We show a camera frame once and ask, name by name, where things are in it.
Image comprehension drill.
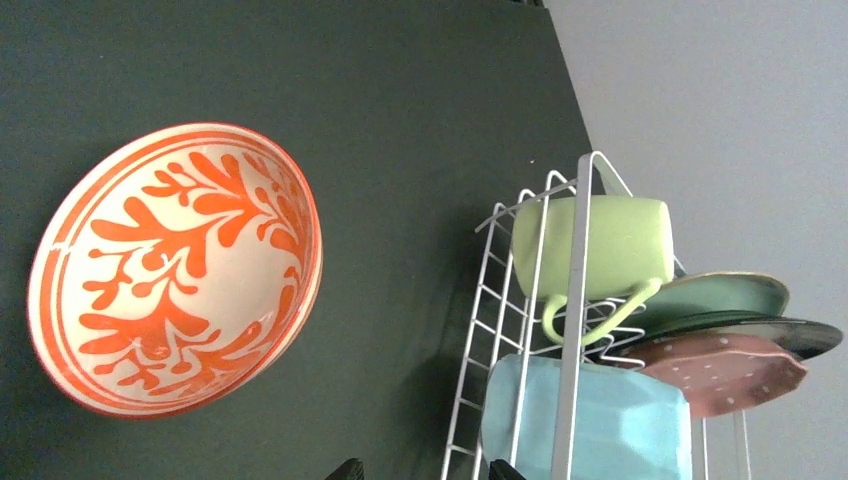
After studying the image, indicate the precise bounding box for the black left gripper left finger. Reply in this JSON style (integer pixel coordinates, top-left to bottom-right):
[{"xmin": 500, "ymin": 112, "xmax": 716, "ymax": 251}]
[{"xmin": 325, "ymin": 458, "xmax": 365, "ymax": 480}]

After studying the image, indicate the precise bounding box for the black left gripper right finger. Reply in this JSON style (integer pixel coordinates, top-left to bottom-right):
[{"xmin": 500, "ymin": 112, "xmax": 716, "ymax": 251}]
[{"xmin": 488, "ymin": 459, "xmax": 526, "ymax": 480}]

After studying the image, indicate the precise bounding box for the white wire dish rack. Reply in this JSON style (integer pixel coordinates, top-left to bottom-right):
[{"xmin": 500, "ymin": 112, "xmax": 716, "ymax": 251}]
[{"xmin": 440, "ymin": 151, "xmax": 644, "ymax": 479}]

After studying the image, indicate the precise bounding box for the blue ceramic mug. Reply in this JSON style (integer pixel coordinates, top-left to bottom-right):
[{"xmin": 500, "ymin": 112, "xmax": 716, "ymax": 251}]
[{"xmin": 481, "ymin": 354, "xmax": 692, "ymax": 479}]

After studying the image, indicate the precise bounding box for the pink polka dot plate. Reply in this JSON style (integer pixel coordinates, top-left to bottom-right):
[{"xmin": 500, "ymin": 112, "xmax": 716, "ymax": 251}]
[{"xmin": 618, "ymin": 333, "xmax": 808, "ymax": 418}]

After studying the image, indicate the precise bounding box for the green ceramic mug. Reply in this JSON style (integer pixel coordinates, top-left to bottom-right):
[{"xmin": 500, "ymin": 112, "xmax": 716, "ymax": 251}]
[{"xmin": 511, "ymin": 195, "xmax": 674, "ymax": 345}]

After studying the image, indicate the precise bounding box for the white orange patterned bowl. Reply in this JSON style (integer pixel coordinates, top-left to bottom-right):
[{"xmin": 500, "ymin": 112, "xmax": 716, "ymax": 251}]
[{"xmin": 27, "ymin": 122, "xmax": 324, "ymax": 419}]

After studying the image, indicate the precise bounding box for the mint green flower plate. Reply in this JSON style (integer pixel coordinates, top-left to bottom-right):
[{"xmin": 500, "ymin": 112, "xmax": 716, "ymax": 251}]
[{"xmin": 623, "ymin": 271, "xmax": 790, "ymax": 329}]

